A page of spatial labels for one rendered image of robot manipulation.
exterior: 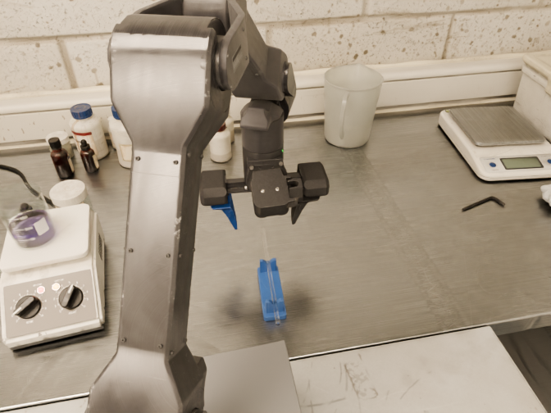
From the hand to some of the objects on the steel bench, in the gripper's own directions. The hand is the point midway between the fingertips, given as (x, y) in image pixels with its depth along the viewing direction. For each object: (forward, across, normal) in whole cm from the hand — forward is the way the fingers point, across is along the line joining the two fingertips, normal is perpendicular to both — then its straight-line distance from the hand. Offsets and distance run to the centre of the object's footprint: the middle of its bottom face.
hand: (264, 209), depth 69 cm
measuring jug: (+11, -23, -34) cm, 43 cm away
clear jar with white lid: (+10, +33, -13) cm, 37 cm away
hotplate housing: (+10, +33, +2) cm, 34 cm away
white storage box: (+11, -86, -30) cm, 92 cm away
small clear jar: (+11, +41, -36) cm, 56 cm away
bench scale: (+11, -56, -27) cm, 63 cm away
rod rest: (+10, 0, +8) cm, 13 cm away
